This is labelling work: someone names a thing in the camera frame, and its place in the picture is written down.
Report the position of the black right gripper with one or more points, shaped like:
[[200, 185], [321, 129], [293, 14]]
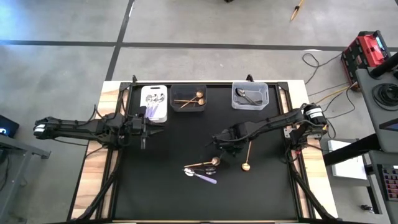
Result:
[[234, 135]]

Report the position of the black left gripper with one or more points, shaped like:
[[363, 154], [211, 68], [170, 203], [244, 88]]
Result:
[[133, 127]]

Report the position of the gold spoon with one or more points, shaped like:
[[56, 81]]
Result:
[[201, 101], [215, 160], [199, 94]]

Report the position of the silver spoon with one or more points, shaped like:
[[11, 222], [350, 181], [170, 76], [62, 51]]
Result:
[[253, 102], [241, 91]]

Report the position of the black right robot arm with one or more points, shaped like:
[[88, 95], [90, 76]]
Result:
[[280, 119]]

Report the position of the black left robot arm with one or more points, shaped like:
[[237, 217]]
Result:
[[71, 126]]

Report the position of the white plastic bin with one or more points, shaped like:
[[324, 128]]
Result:
[[163, 118]]

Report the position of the black spoon at centre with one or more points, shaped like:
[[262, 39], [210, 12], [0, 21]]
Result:
[[211, 170]]

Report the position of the utensils at right edge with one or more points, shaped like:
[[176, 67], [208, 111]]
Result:
[[246, 167]]

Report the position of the black table mat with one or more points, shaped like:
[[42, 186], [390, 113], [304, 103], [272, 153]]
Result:
[[248, 193]]

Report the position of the grey translucent plastic bin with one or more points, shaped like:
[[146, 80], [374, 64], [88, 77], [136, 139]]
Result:
[[186, 91]]

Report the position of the clear plastic bin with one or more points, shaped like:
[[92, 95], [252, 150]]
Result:
[[262, 93]]

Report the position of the grey side table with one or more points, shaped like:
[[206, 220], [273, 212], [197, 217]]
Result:
[[25, 146]]

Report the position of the white box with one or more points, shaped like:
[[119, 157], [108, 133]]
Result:
[[348, 168]]

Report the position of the black computer with blue light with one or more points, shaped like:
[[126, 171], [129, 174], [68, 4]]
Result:
[[9, 124]]

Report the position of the grey metal cart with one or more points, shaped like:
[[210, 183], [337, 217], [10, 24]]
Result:
[[365, 118]]

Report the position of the red and black tool case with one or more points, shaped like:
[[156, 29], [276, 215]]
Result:
[[363, 51]]

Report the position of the black keyboard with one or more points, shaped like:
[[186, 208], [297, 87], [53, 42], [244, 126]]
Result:
[[390, 183]]

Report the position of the black diagonal frame strut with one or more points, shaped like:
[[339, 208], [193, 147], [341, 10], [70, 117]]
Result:
[[293, 165], [114, 165]]

